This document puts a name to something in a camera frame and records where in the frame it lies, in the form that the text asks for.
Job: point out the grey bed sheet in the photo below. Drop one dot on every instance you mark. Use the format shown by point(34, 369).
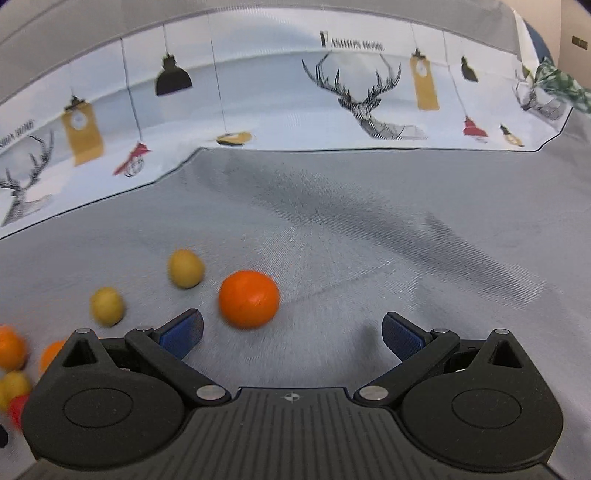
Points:
point(369, 240)

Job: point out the large orange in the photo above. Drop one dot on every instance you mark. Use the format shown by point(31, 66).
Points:
point(249, 299)

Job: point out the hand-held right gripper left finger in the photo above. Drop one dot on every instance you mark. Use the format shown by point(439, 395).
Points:
point(182, 334)

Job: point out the red round fruit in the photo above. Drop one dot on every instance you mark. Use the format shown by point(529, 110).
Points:
point(18, 410)

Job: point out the yellow round fruit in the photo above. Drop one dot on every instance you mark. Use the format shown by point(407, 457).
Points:
point(14, 386)
point(185, 268)
point(107, 307)

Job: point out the green leaf-print cloth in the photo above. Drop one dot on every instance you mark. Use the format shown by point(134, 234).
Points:
point(561, 85)

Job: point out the white printed blanket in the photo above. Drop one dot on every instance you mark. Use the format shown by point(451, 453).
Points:
point(295, 106)

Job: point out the wall switch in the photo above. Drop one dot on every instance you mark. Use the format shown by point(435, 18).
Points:
point(579, 42)

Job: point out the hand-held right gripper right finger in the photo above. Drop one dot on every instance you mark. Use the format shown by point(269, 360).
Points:
point(401, 337)

